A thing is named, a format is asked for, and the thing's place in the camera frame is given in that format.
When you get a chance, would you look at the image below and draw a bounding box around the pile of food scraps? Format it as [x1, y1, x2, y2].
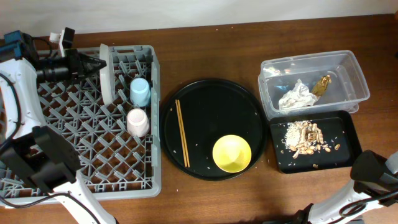
[280, 120, 341, 167]

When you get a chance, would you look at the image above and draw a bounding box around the pale grey round plate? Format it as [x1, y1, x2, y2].
[99, 44, 115, 106]

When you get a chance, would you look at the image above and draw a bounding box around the clear plastic bin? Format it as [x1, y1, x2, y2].
[258, 50, 370, 120]

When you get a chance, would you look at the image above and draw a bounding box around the yellow bowl with food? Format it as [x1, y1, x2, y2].
[212, 134, 252, 173]

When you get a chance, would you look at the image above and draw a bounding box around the black rectangular tray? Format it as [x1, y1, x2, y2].
[269, 111, 362, 174]

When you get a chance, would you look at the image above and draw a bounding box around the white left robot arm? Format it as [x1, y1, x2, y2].
[1, 27, 117, 223]

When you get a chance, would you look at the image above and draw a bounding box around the wooden chopstick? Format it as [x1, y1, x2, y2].
[179, 100, 190, 167]
[175, 100, 189, 167]

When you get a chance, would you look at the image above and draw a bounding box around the light blue plastic cup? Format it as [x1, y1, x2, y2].
[130, 78, 150, 107]

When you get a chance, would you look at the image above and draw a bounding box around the white napkin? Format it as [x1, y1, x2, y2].
[279, 79, 318, 110]

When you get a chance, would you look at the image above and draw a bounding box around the gold foil wrapper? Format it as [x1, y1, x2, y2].
[312, 75, 331, 98]

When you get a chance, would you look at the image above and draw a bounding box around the round black tray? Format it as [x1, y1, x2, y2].
[160, 79, 268, 181]

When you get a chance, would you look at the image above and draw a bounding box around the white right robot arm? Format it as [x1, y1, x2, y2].
[291, 151, 397, 224]

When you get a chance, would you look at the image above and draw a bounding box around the grey dishwasher rack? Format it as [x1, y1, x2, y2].
[0, 45, 162, 208]

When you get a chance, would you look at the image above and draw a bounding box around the pink plastic cup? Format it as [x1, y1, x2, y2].
[126, 108, 150, 138]

